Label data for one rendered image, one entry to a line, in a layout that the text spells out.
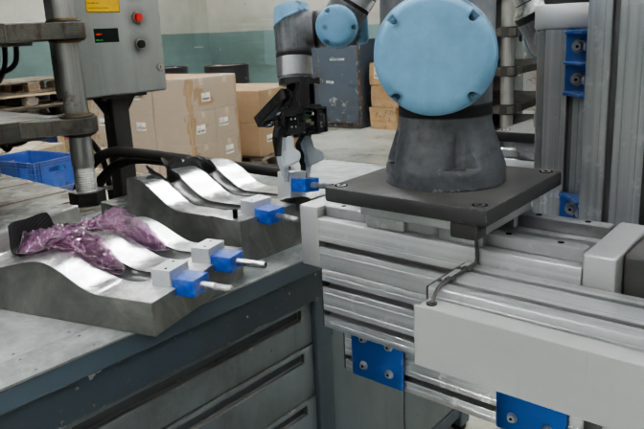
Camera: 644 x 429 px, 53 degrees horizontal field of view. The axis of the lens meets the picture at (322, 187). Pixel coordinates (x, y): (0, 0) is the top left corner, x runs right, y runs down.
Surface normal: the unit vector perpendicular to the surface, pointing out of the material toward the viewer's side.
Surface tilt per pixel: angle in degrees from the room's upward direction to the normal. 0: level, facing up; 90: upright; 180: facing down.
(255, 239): 90
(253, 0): 90
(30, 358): 0
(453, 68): 97
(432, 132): 72
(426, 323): 90
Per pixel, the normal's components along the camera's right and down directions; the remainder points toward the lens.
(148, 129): -0.52, 0.28
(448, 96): -0.23, 0.36
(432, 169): -0.35, -0.07
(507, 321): -0.04, -0.97
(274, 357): 0.75, 0.12
